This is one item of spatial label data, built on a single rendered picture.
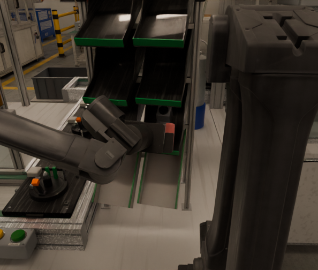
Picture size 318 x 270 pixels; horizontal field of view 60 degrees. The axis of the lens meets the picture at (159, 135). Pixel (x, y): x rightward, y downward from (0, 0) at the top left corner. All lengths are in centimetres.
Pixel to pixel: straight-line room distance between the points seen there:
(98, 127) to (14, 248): 58
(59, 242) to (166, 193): 39
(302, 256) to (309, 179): 70
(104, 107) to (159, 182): 50
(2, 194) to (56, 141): 80
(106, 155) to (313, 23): 35
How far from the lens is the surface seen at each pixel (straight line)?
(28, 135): 52
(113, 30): 80
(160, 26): 81
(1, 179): 132
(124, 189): 97
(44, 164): 129
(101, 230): 108
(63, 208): 104
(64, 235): 100
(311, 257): 232
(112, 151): 48
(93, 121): 53
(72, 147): 49
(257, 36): 24
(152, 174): 97
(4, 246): 100
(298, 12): 30
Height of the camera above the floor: 164
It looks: 28 degrees down
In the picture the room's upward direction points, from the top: straight up
